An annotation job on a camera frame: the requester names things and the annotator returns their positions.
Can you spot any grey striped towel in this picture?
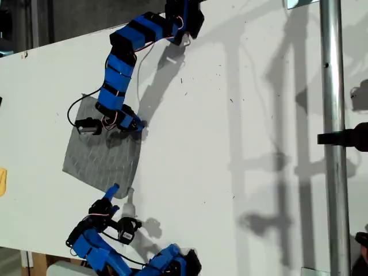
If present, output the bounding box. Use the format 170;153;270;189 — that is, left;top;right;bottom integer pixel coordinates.
62;93;144;200

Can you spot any black clamp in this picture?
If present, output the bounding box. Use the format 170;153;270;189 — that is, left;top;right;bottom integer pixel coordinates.
317;122;368;152

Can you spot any person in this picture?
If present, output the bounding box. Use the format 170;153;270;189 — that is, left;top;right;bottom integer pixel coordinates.
350;231;368;276

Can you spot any black camera box white label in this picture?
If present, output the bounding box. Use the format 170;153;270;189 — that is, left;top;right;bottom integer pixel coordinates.
116;217;143;246

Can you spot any black camera cable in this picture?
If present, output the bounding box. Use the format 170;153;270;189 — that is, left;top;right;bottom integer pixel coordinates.
100;229;149;265
67;87;102;128

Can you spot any black camera box silver face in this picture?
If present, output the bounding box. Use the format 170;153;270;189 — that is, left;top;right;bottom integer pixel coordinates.
75;117;102;136

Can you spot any steel post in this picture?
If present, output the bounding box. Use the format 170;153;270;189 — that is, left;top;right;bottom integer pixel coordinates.
319;0;353;276

